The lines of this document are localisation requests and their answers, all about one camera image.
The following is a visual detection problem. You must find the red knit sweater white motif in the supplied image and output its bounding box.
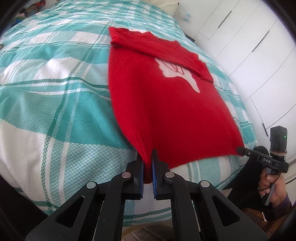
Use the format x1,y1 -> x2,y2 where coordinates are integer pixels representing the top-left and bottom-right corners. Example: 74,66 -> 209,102
108,27 -> 244,183

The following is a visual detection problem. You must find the pile of clothes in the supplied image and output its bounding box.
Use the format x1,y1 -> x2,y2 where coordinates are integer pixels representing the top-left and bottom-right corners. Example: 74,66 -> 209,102
20,0 -> 46,14

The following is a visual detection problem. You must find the person's right hand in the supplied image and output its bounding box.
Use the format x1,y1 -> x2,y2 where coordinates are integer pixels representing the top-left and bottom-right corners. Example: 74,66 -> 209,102
258,169 -> 287,208

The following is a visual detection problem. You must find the teal white plaid bedspread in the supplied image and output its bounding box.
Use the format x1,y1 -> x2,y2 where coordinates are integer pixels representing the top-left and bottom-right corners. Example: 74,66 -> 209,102
1,1 -> 257,215

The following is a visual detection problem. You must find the cream padded headboard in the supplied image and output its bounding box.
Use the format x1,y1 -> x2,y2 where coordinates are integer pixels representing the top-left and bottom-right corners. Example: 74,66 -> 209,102
145,0 -> 179,16

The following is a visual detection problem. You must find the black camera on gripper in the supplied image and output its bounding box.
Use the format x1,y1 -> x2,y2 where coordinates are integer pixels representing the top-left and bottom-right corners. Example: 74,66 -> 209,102
270,126 -> 287,156

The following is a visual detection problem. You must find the white wardrobe with handles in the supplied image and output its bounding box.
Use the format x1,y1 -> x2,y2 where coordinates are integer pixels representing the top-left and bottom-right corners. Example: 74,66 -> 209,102
174,1 -> 295,161

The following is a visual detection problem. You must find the wall switch panel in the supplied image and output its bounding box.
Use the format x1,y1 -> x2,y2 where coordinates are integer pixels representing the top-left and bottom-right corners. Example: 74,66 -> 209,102
182,14 -> 191,22

